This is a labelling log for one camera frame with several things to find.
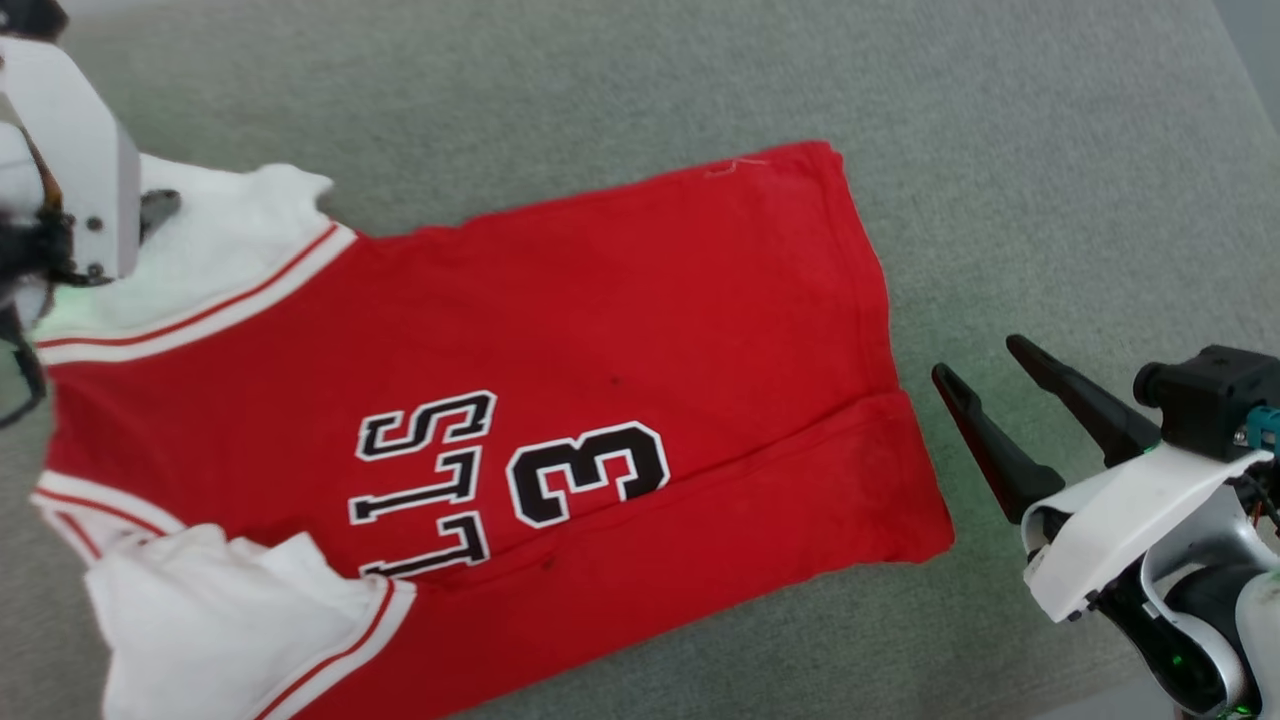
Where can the red Bulls 23 jersey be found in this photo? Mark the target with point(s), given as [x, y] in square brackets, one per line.
[650, 300]

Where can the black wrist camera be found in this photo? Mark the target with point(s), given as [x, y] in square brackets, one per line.
[25, 15]
[1210, 400]

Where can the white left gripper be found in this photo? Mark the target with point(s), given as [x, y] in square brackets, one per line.
[90, 170]

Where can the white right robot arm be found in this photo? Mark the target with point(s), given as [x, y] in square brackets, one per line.
[1210, 620]

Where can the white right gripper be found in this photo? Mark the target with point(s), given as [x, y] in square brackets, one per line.
[1120, 520]

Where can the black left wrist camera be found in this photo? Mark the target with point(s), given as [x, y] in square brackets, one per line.
[25, 15]

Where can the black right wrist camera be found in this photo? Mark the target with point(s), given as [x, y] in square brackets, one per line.
[1210, 400]

